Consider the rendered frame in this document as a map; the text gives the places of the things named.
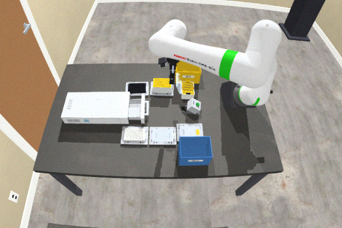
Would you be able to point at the yellow waste bin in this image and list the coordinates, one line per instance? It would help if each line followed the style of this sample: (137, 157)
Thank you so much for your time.
(191, 72)

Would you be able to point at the blue bin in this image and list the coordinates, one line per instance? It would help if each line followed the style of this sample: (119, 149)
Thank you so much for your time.
(194, 150)

